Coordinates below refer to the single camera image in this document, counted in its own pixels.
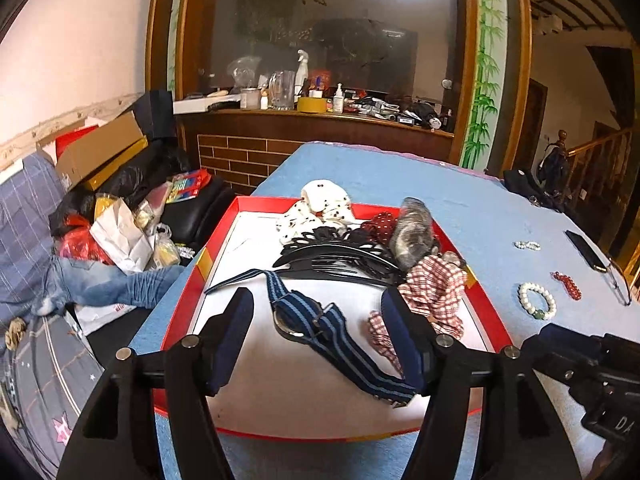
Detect flat white tray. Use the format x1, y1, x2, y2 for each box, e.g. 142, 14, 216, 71
172, 94, 241, 115

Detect red cardboard tray box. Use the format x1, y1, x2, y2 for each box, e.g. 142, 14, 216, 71
152, 196, 521, 443

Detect blue checked fabric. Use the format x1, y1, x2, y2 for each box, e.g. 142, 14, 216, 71
0, 152, 66, 311

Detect grey furry scrunchie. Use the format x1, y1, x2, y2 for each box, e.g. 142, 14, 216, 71
390, 197, 435, 270

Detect black box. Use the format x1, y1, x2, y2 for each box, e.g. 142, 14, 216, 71
132, 90, 178, 141

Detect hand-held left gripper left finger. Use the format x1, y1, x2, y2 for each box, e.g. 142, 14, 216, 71
56, 287, 256, 480

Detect blue striped headband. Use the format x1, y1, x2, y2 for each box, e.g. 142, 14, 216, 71
264, 269, 420, 409

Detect small red checked scrunchie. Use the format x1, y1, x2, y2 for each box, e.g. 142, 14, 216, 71
367, 310, 406, 376

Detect bamboo wall painting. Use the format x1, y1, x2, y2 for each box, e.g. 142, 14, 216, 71
460, 0, 507, 168

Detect black plastic bag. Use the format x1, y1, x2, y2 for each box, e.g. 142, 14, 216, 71
50, 140, 191, 241

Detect brown wooden door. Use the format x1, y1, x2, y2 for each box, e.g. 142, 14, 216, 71
525, 80, 548, 171

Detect large red checked scrunchie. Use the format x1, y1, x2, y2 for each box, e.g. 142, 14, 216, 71
397, 255, 468, 336

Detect white paper bag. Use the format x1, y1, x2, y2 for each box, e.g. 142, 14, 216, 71
90, 197, 156, 273

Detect brown cardboard box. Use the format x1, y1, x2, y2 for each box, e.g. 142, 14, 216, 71
52, 110, 151, 191

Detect dark red dotted scrunchie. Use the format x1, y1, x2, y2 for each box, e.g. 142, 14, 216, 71
360, 211, 401, 243

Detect white dotted scrunchie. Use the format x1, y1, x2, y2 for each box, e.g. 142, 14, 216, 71
276, 180, 361, 246

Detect clear glass pitcher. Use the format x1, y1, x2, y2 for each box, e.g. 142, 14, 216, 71
268, 71, 296, 111

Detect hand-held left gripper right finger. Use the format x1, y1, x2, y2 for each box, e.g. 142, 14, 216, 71
380, 288, 583, 480

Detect wooden counter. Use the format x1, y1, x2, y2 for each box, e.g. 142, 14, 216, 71
172, 107, 456, 196

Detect wooden stair railing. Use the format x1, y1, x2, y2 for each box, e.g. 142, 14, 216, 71
555, 127, 640, 261

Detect black leather seat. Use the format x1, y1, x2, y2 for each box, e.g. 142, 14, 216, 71
160, 177, 236, 256

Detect black floral hair comb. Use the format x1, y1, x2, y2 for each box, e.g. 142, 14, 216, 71
272, 226, 401, 287

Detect thin frame eyeglasses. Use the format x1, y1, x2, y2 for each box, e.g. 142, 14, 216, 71
607, 257, 633, 307

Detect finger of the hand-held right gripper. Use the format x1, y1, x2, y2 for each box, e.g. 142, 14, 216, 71
597, 334, 640, 378
520, 323, 602, 387

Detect white pearl bracelet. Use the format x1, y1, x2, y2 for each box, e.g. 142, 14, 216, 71
518, 282, 557, 321

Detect black smartphone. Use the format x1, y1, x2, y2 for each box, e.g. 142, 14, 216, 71
565, 230, 608, 273

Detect red bead bracelet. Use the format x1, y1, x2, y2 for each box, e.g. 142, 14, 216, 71
551, 271, 583, 302

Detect black headband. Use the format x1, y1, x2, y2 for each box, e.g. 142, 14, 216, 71
204, 266, 396, 295

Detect colourful printed packet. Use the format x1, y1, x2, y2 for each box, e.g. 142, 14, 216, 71
165, 170, 213, 206

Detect grey star printed blanket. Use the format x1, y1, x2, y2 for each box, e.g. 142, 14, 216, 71
0, 310, 106, 480

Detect white spray bottle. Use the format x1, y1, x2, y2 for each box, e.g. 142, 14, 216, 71
295, 50, 310, 98

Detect wood framed glass panel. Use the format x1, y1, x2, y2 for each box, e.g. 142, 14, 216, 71
147, 0, 531, 171

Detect dark backpack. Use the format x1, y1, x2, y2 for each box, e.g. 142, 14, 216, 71
537, 141, 568, 193

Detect blue jeans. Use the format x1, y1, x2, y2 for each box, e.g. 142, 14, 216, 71
35, 255, 186, 318

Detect pile of assorted counter clutter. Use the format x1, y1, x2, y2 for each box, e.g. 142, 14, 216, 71
345, 89, 453, 133

